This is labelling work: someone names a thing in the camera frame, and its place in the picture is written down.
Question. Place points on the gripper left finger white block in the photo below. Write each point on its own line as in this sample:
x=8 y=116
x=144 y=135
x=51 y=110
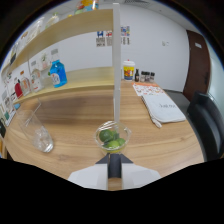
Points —
x=90 y=176

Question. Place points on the gripper right finger white block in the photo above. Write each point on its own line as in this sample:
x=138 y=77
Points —
x=140 y=175

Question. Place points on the glass bowl of limes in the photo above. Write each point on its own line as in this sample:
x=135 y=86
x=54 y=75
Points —
x=106 y=135

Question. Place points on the clear glass with ice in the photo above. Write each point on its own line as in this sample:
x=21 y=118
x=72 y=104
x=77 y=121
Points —
x=38 y=133

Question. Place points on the black chair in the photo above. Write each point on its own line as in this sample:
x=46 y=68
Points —
x=206 y=126

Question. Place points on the orange printed booklet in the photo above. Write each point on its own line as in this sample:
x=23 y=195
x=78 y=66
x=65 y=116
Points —
x=148 y=89

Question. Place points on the spice jar black lid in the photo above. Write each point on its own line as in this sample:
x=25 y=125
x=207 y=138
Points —
x=142 y=77
x=147 y=77
x=152 y=78

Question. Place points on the dark glass sauce bottle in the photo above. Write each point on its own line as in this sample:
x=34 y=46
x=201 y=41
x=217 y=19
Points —
x=137 y=76

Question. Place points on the blue liquid bottle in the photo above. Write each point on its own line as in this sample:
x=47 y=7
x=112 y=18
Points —
x=58 y=75

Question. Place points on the red liquid bottle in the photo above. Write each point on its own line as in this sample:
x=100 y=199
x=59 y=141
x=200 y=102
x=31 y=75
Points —
x=18 y=90

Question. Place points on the clear bottle orange cap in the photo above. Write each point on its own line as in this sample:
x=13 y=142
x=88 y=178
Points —
x=25 y=85

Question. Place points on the brown door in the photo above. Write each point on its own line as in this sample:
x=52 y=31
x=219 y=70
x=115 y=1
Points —
x=198 y=66

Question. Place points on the yellow snack can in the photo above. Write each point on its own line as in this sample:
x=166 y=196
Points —
x=88 y=4

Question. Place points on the white frame wooden shelf rack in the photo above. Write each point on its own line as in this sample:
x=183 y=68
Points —
x=83 y=78

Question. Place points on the white wall switch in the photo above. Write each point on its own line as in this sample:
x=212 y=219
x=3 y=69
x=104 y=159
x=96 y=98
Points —
x=164 y=43

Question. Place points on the grey text wall sheet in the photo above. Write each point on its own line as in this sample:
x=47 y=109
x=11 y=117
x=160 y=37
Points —
x=100 y=41
x=125 y=40
x=109 y=41

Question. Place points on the blue wall poster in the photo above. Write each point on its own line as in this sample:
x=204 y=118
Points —
x=100 y=34

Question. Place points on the red wall poster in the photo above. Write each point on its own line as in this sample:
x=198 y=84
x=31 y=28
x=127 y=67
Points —
x=109 y=33

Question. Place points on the colourful wall poster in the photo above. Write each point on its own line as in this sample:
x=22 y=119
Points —
x=125 y=31

